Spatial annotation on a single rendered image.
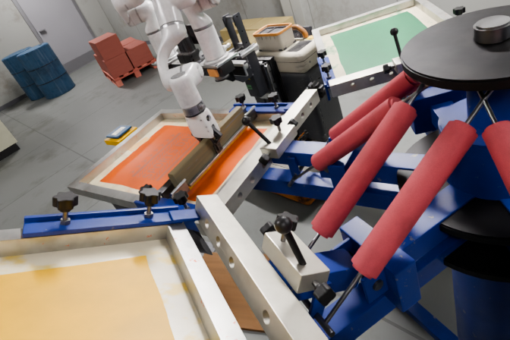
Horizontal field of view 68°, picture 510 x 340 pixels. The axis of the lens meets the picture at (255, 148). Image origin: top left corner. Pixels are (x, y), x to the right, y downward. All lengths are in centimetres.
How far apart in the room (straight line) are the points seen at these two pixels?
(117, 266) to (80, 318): 13
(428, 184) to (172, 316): 47
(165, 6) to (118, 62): 536
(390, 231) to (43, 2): 930
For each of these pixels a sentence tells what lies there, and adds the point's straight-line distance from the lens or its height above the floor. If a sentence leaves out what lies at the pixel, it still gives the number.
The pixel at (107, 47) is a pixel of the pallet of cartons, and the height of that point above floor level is 63.
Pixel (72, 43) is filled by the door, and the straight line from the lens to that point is 972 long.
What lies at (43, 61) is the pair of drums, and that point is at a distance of 799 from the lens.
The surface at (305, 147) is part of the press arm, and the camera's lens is 110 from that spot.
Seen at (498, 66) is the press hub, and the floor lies 132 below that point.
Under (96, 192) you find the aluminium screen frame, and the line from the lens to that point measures 153.
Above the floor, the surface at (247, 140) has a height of 96.
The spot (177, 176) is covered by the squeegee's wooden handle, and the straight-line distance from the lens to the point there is 122.
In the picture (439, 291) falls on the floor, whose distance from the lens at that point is 198.
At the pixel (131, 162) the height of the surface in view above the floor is 96.
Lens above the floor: 164
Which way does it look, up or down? 31 degrees down
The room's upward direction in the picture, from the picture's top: 22 degrees counter-clockwise
